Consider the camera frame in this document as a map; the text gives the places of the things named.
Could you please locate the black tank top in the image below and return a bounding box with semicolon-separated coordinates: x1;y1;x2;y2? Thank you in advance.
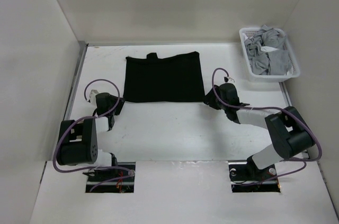
123;51;205;103

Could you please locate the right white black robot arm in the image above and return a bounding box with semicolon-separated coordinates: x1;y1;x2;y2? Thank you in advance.
203;83;316;182

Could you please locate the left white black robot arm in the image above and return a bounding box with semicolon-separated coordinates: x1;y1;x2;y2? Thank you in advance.
53;90;125;181

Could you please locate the grey tank top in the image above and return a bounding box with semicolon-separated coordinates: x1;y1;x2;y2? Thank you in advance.
244;25;292;76

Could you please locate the white plastic basket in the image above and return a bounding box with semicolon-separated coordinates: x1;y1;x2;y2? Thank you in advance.
239;27;300;83

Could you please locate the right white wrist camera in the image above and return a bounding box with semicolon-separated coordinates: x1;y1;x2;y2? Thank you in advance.
224;76;235;83

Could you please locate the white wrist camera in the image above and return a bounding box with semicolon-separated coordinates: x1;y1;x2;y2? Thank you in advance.
87;89;99;105
224;76;235;83

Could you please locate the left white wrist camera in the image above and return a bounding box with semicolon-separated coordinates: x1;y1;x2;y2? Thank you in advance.
87;89;99;105

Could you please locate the aluminium frame rail left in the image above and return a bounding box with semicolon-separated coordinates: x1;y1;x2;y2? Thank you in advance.
63;41;88;120

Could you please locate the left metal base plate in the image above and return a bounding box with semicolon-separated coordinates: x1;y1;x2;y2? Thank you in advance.
83;162;136;194

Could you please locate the metal base plate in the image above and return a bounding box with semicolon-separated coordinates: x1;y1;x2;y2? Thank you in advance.
83;162;136;194
228;162;280;193

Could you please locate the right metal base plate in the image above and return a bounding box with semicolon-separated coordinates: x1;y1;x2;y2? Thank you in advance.
228;162;280;193

